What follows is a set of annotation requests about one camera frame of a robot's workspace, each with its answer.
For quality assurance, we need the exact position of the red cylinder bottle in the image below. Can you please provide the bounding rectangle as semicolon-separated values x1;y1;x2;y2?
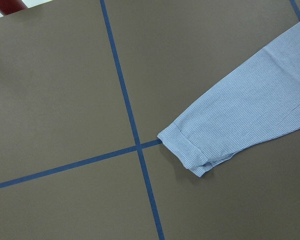
0;0;27;16

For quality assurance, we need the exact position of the light blue striped shirt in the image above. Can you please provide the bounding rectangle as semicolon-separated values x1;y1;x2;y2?
158;22;300;177

